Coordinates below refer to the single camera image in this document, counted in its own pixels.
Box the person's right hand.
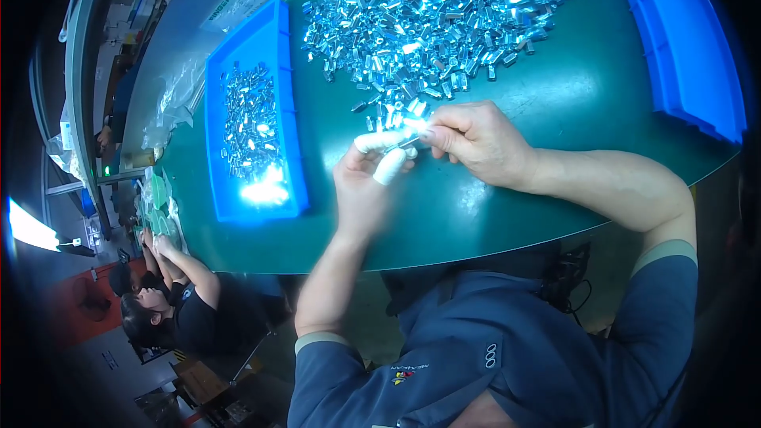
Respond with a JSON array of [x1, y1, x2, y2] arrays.
[[419, 101, 539, 193]]

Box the shallow blue plastic tray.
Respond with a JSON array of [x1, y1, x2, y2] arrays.
[[204, 0, 310, 224]]

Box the large blue plastic bin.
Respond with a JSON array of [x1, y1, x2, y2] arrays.
[[608, 0, 748, 145]]

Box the black cable bundle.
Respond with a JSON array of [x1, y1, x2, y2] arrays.
[[537, 243, 593, 327]]

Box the grey metal workbench frame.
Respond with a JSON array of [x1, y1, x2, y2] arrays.
[[30, 0, 149, 233]]

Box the crumpled clear plastic bags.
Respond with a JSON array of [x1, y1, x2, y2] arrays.
[[141, 56, 208, 151]]

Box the sorted metal parts pile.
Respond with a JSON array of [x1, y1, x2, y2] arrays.
[[220, 61, 292, 206]]

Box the green round plastic pieces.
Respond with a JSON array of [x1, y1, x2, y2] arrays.
[[138, 171, 182, 240]]

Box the heap of shiny metal parts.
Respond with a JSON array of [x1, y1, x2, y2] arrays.
[[300, 0, 580, 133]]

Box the person's body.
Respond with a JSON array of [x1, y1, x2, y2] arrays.
[[287, 240, 700, 428]]

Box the brown cardboard box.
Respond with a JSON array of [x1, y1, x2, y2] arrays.
[[171, 360, 229, 408]]

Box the small shiny metal part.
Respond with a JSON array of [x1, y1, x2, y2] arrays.
[[397, 119, 430, 151]]

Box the person's left hand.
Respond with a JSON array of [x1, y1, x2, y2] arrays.
[[332, 130, 418, 239]]

